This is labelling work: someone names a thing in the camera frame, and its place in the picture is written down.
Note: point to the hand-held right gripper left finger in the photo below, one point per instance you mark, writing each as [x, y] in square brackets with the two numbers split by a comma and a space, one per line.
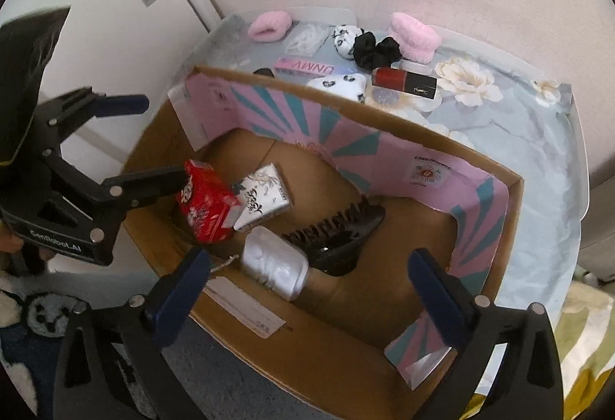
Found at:
[185, 290]

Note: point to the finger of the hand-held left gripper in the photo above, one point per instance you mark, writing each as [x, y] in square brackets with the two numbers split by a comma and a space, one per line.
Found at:
[125, 104]
[149, 184]

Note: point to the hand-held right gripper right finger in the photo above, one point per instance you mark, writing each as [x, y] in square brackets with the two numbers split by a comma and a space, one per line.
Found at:
[435, 295]

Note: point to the red snack box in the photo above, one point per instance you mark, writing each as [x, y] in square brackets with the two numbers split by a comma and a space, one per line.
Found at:
[206, 203]

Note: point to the cardboard box with pink flaps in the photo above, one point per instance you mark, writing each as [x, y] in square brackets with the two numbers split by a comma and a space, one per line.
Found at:
[298, 333]

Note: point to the black scrunchie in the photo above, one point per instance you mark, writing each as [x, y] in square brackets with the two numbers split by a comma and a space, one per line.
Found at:
[377, 51]

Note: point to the floral covered desktop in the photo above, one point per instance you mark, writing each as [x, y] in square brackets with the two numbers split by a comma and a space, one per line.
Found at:
[504, 126]

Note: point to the silvery white packet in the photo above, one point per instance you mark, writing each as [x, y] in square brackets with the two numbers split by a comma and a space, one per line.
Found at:
[274, 264]

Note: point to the black hair claw clip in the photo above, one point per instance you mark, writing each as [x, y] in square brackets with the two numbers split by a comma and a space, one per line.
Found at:
[336, 237]

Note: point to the white black-patterned tissue packet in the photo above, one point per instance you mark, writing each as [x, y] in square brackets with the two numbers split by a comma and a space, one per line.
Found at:
[266, 194]

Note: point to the panda print rug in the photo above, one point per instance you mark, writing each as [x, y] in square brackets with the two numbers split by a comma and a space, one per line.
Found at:
[43, 319]

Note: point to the yellow green blanket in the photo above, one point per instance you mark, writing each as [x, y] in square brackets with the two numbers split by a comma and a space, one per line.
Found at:
[581, 343]

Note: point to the small pink fuzzy scrunchie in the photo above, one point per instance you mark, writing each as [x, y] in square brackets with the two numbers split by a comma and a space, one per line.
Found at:
[269, 26]

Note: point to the pink tube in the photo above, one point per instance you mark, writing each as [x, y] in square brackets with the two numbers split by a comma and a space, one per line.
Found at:
[310, 65]

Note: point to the red bottle with black cap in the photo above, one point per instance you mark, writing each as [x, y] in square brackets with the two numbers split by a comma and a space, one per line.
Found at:
[401, 81]

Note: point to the large pink fuzzy wristband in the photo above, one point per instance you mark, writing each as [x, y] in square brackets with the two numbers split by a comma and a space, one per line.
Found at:
[413, 38]

